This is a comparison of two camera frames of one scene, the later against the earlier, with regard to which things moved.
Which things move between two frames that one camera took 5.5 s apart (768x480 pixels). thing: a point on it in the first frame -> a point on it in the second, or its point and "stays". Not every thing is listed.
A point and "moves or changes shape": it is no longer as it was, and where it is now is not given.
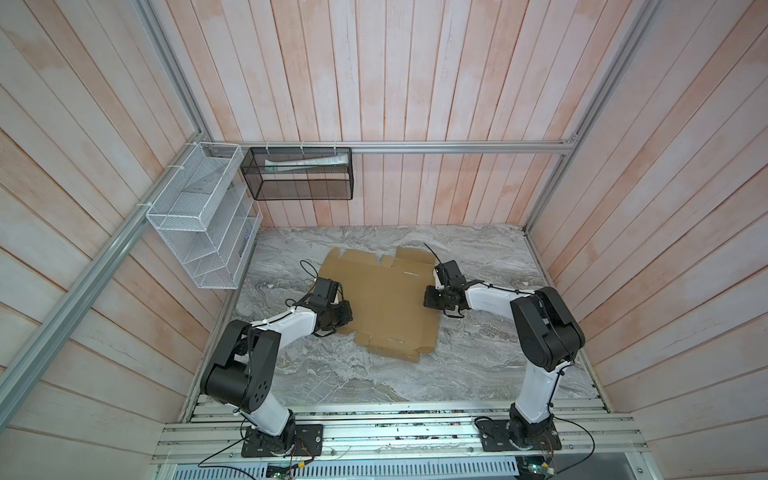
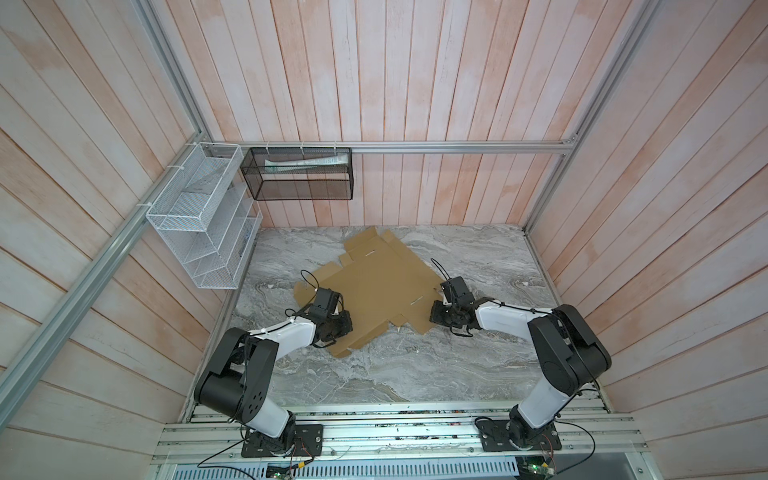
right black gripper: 428,300 -> 434,316
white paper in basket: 311,162 stays
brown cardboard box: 389,314 moves or changes shape
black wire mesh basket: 299,173 stays
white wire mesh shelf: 209,220 stays
